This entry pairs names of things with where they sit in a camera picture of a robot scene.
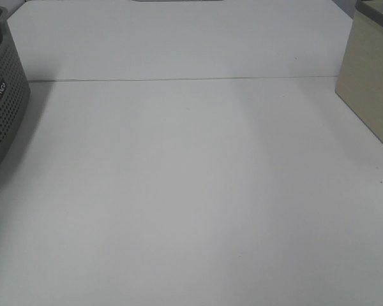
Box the beige fabric storage box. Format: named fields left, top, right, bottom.
left=335, top=1, right=383, bottom=143

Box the grey perforated plastic basket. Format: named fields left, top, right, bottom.
left=0, top=7, right=31, bottom=164

